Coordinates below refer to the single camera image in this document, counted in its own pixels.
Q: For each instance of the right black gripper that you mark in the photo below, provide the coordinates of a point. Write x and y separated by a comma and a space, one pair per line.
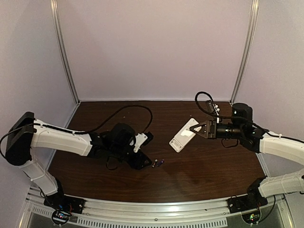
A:
211, 130

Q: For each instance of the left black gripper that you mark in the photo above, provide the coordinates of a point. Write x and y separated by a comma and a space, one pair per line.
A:
139, 160

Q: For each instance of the purple AAA battery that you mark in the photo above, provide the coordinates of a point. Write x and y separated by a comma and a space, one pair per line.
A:
160, 162

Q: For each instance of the white remote control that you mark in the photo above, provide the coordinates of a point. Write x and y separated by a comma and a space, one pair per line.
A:
183, 136

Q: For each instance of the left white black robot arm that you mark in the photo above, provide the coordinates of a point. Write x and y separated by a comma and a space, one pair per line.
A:
121, 143

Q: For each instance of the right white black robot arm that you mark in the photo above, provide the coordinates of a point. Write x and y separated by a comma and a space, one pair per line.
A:
259, 140

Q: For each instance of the left round circuit board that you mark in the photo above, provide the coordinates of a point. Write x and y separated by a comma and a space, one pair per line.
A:
60, 217

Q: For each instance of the round circuit board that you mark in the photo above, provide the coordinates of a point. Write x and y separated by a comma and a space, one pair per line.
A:
252, 217
60, 217

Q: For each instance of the right round circuit board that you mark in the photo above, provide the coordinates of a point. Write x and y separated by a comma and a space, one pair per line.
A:
252, 217

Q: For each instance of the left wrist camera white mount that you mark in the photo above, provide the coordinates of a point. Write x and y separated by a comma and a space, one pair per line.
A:
141, 139

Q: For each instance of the curved aluminium front rail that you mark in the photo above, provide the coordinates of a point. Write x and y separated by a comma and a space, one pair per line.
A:
193, 214

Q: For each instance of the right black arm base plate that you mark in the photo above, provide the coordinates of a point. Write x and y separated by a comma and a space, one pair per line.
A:
243, 203

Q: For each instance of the right aluminium frame post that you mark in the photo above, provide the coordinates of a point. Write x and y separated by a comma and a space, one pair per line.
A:
252, 24

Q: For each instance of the aluminium frame post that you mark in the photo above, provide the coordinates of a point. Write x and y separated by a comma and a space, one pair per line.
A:
252, 24
62, 50

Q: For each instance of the left aluminium frame post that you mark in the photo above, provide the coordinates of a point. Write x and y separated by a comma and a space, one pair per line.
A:
62, 50

